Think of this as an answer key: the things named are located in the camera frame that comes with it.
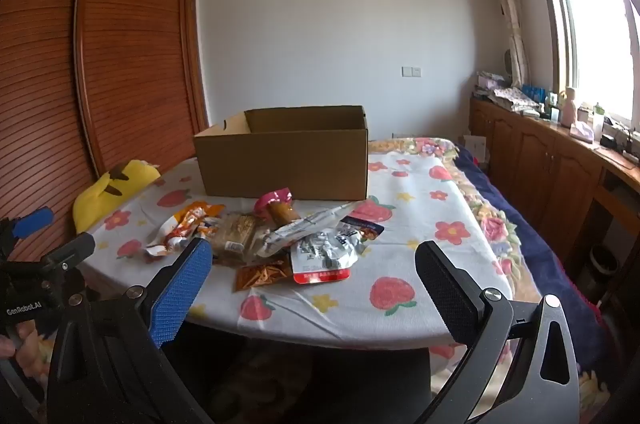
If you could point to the pink bottle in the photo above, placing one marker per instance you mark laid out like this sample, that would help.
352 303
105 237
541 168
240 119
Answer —
568 106

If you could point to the patterned curtain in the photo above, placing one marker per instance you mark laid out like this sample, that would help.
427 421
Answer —
507 4

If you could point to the white wall switch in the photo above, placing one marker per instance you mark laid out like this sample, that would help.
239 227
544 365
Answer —
411 71

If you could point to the wooden framed window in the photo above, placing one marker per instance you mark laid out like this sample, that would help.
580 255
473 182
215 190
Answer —
595 29

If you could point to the strawberry flower printed cloth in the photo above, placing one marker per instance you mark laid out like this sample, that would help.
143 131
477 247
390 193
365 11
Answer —
400 254

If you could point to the yellow plush toy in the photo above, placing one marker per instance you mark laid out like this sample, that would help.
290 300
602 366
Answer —
107 199

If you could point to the white paper bag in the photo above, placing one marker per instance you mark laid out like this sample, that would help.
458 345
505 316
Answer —
475 149

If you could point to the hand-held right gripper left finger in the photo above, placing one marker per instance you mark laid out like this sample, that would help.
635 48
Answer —
180 291

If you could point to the dark blue snack packet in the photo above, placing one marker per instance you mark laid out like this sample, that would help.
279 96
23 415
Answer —
367 228

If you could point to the pink tissue pack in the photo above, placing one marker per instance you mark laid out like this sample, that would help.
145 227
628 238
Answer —
582 131

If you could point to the black device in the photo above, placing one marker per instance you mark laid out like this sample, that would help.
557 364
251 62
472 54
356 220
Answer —
610 140

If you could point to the white red-label snack packet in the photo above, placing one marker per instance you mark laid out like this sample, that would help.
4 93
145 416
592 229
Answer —
320 256

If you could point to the clear biscuit packet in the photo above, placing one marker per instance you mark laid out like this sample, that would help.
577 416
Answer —
237 231

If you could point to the person's left hand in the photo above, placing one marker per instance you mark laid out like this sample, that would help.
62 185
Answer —
5 348

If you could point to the pink chicken snack packet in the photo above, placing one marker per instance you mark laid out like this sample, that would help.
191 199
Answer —
272 200

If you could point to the wooden slatted wardrobe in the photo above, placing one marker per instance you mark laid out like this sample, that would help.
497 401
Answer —
125 54

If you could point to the navy blue blanket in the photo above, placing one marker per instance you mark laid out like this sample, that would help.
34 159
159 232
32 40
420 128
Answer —
540 254

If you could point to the long silver white packet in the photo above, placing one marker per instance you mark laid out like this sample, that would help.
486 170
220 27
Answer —
300 229

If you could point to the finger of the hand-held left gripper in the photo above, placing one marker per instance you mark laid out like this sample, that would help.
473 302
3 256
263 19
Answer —
70 249
32 221

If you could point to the brown cardboard box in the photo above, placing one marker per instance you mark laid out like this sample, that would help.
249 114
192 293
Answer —
280 164

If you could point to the wooden low cabinet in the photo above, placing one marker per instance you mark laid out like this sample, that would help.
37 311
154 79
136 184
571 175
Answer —
540 164

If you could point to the orange snack packet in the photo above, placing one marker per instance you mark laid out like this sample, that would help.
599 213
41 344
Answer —
187 224

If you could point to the blue boxes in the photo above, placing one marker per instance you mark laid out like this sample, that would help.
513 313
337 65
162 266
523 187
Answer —
535 94

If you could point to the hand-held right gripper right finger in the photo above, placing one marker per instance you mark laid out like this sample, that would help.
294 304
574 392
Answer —
447 294

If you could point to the stack of small boxes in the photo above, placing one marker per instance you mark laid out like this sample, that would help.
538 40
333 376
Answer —
490 83

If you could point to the small brown orange packet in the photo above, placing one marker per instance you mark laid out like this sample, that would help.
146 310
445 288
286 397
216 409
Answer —
260 276

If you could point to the white bottle green cap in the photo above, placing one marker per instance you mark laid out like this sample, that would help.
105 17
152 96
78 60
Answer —
598 121

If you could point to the dark trash bin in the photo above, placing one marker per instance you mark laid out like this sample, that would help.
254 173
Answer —
602 271

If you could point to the folded floral cloth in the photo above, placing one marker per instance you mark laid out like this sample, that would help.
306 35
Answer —
512 99

